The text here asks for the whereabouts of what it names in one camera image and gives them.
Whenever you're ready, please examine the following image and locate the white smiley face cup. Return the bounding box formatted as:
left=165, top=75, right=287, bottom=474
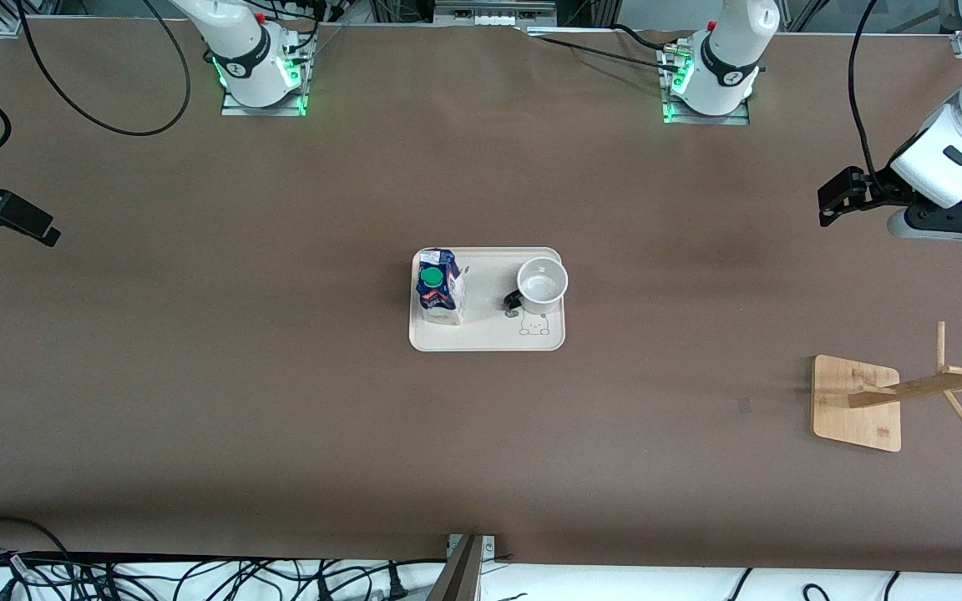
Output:
left=502, top=256, right=570, bottom=316

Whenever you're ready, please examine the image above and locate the blue white milk carton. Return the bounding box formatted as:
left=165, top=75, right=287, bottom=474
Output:
left=414, top=248, right=467, bottom=326

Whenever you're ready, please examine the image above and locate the cream rabbit print tray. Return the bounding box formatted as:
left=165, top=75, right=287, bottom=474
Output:
left=408, top=246, right=567, bottom=353

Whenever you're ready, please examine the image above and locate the wooden mug rack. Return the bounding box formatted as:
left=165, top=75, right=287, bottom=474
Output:
left=811, top=321, right=962, bottom=453

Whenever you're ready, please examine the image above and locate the grey metal equipment box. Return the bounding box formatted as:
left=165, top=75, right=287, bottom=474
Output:
left=435, top=0, right=557, bottom=26

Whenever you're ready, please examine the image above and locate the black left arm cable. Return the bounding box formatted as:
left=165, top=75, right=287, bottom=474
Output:
left=846, top=0, right=888, bottom=197

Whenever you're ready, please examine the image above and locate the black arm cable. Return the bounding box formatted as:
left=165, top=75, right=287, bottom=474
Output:
left=846, top=0, right=888, bottom=197
left=0, top=0, right=194, bottom=180

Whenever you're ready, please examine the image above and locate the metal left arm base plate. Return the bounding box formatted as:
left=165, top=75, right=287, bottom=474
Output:
left=661, top=48, right=752, bottom=126

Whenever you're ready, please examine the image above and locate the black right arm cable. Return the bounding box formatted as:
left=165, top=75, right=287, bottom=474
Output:
left=0, top=0, right=194, bottom=180

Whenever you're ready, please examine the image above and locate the black base power cable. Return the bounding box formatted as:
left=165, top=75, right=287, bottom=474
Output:
left=531, top=33, right=684, bottom=76
left=613, top=23, right=692, bottom=51

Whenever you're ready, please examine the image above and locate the small metal bracket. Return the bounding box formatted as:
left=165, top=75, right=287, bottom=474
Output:
left=446, top=534, right=497, bottom=559

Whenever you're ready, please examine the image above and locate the dark camera support post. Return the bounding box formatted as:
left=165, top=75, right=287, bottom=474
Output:
left=427, top=534, right=484, bottom=601

